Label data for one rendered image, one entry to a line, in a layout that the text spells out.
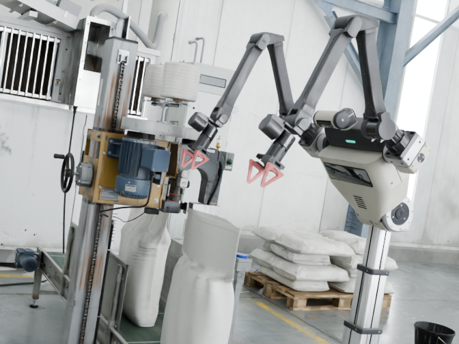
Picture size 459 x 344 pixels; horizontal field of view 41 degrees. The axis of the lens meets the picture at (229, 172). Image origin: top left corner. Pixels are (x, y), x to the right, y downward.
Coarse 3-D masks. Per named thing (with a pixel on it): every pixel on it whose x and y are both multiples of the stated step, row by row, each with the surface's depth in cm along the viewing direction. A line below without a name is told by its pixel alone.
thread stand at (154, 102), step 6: (180, 0) 274; (180, 6) 275; (174, 36) 275; (174, 42) 275; (150, 102) 294; (156, 102) 283; (162, 102) 281; (168, 102) 263; (174, 102) 260; (180, 102) 262; (162, 114) 277; (162, 120) 277
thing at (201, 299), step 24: (192, 216) 275; (216, 216) 269; (192, 240) 265; (216, 240) 250; (192, 264) 258; (216, 264) 249; (192, 288) 253; (216, 288) 246; (168, 312) 269; (192, 312) 249; (216, 312) 245; (168, 336) 265; (192, 336) 247; (216, 336) 246
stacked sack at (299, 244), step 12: (276, 240) 562; (288, 240) 549; (300, 240) 539; (312, 240) 545; (324, 240) 559; (300, 252) 531; (312, 252) 536; (324, 252) 542; (336, 252) 547; (348, 252) 555
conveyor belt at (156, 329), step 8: (56, 256) 431; (64, 256) 435; (160, 312) 339; (120, 320) 314; (128, 320) 316; (160, 320) 325; (120, 328) 302; (128, 328) 304; (136, 328) 305; (144, 328) 307; (152, 328) 309; (160, 328) 311; (128, 336) 292; (136, 336) 294; (144, 336) 296; (152, 336) 297; (160, 336) 299
